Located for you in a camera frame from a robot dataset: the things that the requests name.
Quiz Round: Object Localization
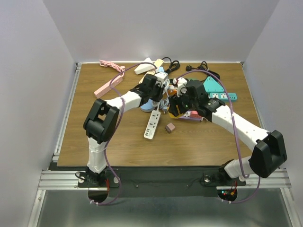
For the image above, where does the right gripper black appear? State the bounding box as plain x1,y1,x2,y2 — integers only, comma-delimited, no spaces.
167,86,198,117

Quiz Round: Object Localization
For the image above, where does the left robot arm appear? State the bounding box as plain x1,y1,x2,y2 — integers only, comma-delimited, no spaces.
83,72,169,186

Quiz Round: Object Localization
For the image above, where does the teal triangular power strip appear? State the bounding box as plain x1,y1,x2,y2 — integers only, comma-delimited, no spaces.
204,76,224,93

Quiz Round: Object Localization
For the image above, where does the round light blue socket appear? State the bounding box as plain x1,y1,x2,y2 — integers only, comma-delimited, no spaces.
140,99,154,113

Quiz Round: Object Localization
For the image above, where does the yellow cube socket adapter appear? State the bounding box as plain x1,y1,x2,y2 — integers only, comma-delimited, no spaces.
168,105,183,119

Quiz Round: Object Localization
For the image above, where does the small pink plug adapter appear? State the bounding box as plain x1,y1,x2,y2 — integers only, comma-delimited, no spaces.
164,123,176,133

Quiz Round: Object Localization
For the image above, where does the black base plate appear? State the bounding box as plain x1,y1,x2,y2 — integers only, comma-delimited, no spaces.
76,166,246,198

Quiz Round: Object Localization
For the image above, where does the grey blue cable with plug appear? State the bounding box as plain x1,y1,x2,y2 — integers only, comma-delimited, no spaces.
156,93,170,114

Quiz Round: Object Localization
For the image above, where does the black coiled cable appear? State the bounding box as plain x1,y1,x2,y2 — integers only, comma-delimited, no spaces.
163,56,181,76

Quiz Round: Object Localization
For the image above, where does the orange power strip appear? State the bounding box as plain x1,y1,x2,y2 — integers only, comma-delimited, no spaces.
167,86,177,95

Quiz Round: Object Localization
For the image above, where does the white usb power strip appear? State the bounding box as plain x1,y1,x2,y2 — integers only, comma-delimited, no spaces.
143,110,161,140

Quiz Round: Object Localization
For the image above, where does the teal long power strip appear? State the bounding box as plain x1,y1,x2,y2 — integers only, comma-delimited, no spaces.
209,92,237,102

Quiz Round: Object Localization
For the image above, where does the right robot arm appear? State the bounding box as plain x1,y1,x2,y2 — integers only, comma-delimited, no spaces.
169,78,287,184

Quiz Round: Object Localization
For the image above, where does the pink coiled cable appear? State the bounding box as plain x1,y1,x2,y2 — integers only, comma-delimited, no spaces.
99,60,126,73

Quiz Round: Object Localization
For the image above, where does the purple pink power strip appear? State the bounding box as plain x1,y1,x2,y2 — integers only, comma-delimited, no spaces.
179,110,204,122

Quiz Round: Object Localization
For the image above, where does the white triangular power strip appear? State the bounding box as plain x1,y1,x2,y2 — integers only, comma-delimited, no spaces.
134,57,154,75

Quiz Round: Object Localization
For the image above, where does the beige wooden power strip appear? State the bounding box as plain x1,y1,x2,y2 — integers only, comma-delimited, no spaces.
144,59,164,75

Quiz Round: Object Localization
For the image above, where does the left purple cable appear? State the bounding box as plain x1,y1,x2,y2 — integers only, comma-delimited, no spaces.
89,62,156,206

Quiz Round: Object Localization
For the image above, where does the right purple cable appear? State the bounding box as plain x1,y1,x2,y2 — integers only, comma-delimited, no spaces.
176,70,262,204

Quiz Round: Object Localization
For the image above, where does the purple cable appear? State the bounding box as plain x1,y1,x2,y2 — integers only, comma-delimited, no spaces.
89,62,156,206
176,70,262,204

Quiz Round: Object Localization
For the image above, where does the black cable with plug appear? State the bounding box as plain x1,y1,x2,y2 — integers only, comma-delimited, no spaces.
186,61,220,80

